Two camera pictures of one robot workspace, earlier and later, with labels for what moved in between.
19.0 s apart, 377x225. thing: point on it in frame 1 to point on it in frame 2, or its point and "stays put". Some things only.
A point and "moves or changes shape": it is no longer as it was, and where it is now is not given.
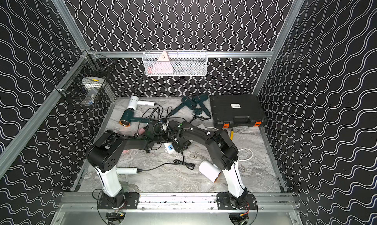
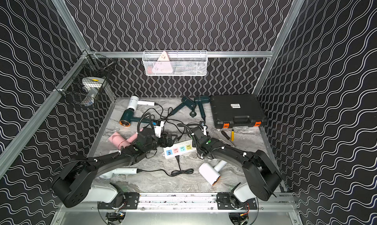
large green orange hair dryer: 127,117 stays put
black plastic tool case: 230,110 stays put
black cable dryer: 190,166 moves or changes shape
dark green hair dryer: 188,102 stays put
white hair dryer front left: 126,170 stays put
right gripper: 178,149 to 193,145
